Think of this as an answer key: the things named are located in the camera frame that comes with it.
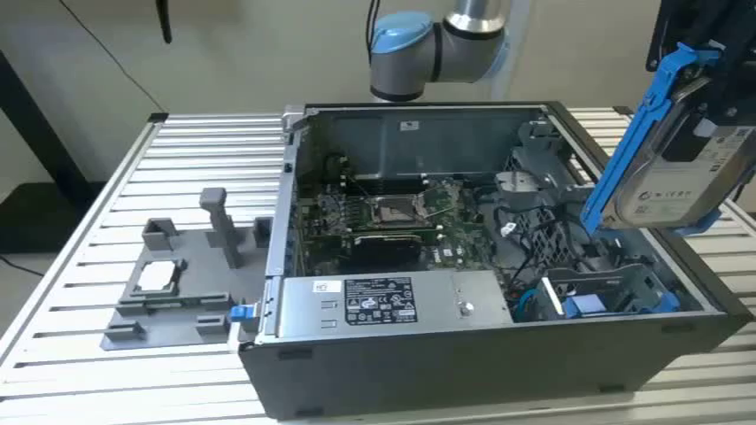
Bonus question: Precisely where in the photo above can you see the green motherboard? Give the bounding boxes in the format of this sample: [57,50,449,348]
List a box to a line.
[295,174,515,275]

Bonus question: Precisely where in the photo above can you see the black open PC case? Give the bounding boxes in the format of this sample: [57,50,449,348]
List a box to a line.
[235,100,756,421]

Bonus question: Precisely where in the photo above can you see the metal disk bay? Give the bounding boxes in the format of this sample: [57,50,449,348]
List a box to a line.
[540,263,689,322]

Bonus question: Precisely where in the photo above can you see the black hanging strap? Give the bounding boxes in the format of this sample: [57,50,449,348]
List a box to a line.
[153,0,175,44]

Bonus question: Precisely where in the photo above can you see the grey parts rack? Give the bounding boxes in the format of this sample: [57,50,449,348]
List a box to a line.
[99,186,276,353]

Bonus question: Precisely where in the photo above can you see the hard disk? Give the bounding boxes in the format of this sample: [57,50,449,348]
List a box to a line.
[580,42,756,238]

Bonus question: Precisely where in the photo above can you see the black cable white connector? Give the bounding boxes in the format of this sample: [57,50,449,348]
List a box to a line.
[493,205,521,238]

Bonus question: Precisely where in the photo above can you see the grey metal drive cage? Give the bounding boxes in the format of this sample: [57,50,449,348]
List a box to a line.
[492,119,597,274]

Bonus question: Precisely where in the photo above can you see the silver CPU chip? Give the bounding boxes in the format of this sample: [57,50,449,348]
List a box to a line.
[136,261,180,291]

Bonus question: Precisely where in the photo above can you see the silver power supply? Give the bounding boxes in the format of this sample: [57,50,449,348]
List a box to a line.
[276,269,515,344]

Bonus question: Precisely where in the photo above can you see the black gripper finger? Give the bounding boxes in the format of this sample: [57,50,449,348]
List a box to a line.
[660,99,720,163]

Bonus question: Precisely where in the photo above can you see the blue data wire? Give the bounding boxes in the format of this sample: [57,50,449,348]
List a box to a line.
[516,287,539,321]

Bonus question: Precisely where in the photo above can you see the CPU socket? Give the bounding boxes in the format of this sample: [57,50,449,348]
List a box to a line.
[364,193,429,230]

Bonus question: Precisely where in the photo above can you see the black desk stand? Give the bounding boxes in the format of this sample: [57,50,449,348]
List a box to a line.
[0,48,105,256]

